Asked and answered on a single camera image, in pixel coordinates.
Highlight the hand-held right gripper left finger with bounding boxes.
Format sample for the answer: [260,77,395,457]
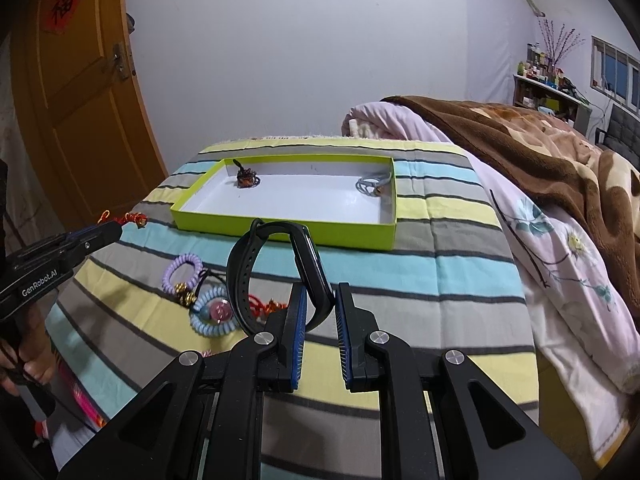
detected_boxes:
[57,282,308,480]

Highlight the black hair band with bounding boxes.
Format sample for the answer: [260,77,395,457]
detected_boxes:
[226,218,335,336]

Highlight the light blue spiral hair tie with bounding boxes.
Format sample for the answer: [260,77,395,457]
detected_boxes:
[189,285,237,339]

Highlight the metal door latch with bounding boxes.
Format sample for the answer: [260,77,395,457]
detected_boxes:
[112,42,132,81]

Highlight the striped blanket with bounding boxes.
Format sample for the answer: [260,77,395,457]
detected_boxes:
[42,135,542,480]

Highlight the purple branches in vase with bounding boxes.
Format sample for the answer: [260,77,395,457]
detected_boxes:
[537,17,586,75]

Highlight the red door poster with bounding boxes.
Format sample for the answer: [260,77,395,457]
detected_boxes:
[40,0,94,37]

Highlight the brown beaded bracelet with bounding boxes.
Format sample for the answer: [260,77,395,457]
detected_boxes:
[234,159,262,190]

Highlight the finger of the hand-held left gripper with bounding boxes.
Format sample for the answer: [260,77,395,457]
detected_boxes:
[75,230,124,257]
[65,222,123,241]

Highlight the grey hair tie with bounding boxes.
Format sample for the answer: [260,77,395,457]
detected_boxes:
[356,173,392,199]

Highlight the black chair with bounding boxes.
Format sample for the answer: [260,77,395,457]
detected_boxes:
[597,105,640,171]

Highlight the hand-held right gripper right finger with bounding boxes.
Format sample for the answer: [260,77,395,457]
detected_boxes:
[335,282,583,480]

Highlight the yellow patterned hair clip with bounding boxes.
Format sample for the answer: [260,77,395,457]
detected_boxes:
[172,269,228,308]

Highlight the red hair tie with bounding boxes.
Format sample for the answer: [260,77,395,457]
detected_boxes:
[247,294,289,322]

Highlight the wooden door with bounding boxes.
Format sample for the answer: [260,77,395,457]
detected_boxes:
[9,0,169,232]

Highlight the brown plush blanket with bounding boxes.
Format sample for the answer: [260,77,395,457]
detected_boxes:
[380,95,640,322]

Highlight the red knotted cord bracelet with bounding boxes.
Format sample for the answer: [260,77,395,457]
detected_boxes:
[97,210,149,231]

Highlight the white shelf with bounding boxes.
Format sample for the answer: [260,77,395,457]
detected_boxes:
[512,72,594,134]

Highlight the person's left hand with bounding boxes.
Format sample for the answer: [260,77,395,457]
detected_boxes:
[0,305,56,396]

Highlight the purple spiral hair tie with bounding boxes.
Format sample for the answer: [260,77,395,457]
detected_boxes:
[162,254,204,295]

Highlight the row of bottles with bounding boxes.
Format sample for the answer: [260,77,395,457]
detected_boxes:
[517,42,581,92]

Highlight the green cardboard box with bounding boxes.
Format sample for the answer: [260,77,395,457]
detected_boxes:
[169,156,399,252]

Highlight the pink floral quilt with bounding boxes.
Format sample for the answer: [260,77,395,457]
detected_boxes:
[341,100,640,466]

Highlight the window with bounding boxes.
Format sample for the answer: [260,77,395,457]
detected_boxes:
[590,35,640,122]

